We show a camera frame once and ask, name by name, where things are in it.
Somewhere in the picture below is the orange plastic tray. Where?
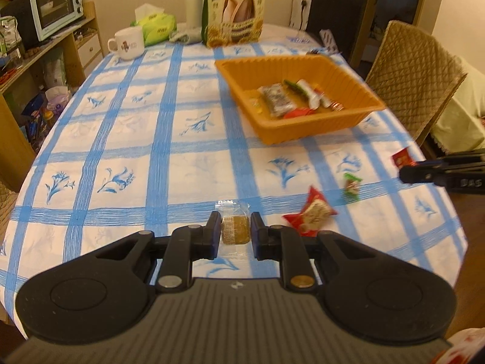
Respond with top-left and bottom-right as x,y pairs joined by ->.
215,55 -> 387,145

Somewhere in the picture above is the green tissue pack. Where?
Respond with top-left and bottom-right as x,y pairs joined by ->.
131,4 -> 177,46

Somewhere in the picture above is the light blue toaster oven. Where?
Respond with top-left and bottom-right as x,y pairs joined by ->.
29,0 -> 85,42

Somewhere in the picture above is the red packet with round face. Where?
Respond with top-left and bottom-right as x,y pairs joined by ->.
391,146 -> 417,169

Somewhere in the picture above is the wooden shelf unit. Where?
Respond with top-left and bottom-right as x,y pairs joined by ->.
0,2 -> 105,192

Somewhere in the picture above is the red packet with beige oval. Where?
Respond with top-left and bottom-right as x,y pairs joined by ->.
282,186 -> 338,236

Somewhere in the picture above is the white thermos bottle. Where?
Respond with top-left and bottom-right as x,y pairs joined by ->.
184,0 -> 204,29

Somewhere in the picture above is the black appliance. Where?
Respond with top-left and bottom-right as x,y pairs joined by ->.
0,0 -> 42,52

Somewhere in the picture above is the clear packet with tan snack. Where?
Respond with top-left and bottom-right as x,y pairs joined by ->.
214,199 -> 251,248

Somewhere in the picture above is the white mug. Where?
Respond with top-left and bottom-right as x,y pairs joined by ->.
107,27 -> 146,60

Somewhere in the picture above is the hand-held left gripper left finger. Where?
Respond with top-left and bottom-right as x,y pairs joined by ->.
95,210 -> 222,292

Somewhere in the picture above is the pale green sofa cover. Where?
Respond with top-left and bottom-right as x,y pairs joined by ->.
432,55 -> 485,152

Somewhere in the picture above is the white paper bag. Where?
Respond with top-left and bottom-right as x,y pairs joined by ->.
43,47 -> 68,88

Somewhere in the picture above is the green and white snack bag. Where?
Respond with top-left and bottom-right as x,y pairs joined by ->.
0,15 -> 23,57

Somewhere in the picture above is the red packet with gold print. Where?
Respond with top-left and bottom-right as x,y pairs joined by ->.
282,108 -> 315,120

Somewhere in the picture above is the green and brown snack packet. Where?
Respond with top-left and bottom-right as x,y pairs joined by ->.
343,172 -> 362,201

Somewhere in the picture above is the blue checked tablecloth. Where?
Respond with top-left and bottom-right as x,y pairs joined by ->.
0,23 -> 470,342

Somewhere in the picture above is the dark cabinet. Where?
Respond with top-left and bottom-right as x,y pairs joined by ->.
296,0 -> 380,69

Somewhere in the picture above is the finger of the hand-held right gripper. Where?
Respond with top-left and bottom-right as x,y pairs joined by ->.
399,159 -> 450,186

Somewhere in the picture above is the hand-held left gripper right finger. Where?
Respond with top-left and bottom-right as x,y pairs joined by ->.
250,211 -> 376,292

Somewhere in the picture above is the dark green snack packet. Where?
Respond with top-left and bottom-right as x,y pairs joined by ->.
283,79 -> 309,95

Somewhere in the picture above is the large seed snack bag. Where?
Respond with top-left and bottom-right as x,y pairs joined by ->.
202,0 -> 269,48

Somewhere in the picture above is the grey crumpled cloth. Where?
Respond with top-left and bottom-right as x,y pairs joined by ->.
169,26 -> 203,44

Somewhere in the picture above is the clear packet with dark print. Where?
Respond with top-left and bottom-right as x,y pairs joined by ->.
258,83 -> 294,118

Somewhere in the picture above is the red printed clothing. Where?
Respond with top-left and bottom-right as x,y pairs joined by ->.
432,328 -> 485,364

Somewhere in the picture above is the white candy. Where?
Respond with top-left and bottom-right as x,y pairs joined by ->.
297,79 -> 323,109

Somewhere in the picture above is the tan quilted chair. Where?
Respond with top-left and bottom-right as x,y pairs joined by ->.
364,20 -> 468,148
0,180 -> 19,251

